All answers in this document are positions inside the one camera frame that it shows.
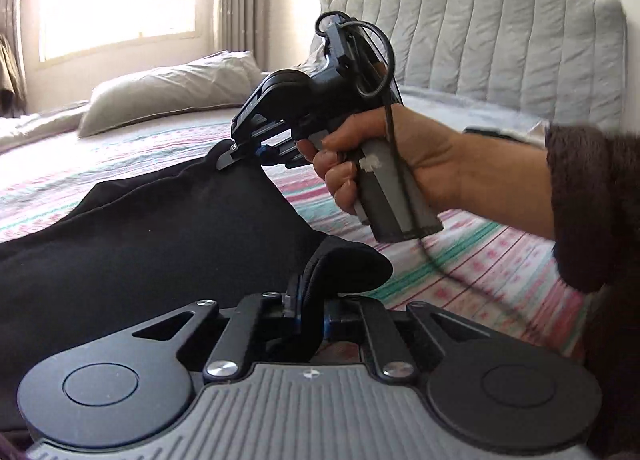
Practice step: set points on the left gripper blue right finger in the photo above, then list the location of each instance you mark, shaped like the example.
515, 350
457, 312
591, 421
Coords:
342, 319

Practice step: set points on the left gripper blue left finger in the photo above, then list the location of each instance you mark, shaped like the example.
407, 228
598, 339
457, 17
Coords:
293, 301

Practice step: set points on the black pants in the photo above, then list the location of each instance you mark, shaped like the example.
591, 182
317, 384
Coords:
140, 247

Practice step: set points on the person right forearm sleeve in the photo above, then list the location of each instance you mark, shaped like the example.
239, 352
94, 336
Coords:
582, 191

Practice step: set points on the person right hand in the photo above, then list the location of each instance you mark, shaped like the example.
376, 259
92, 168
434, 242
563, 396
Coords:
430, 149

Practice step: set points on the grey pillow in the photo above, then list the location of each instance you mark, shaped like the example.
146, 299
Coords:
224, 79

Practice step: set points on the patterned bedspread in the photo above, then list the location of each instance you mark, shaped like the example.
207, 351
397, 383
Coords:
498, 276

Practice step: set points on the grey quilted headboard cover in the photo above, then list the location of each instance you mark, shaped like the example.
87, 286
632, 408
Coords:
559, 60

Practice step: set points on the folded grey duvet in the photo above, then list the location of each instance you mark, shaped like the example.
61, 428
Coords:
31, 128

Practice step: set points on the hanging khaki jacket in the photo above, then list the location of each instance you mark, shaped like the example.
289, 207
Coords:
12, 89

